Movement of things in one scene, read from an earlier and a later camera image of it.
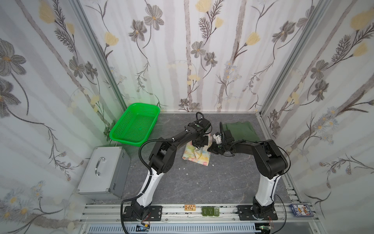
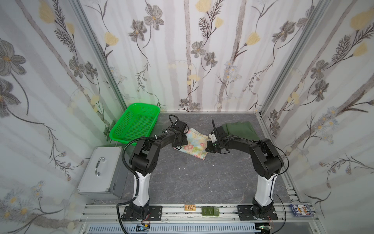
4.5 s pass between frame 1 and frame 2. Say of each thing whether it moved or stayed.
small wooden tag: stayed
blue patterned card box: stayed
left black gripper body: moved
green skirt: stayed
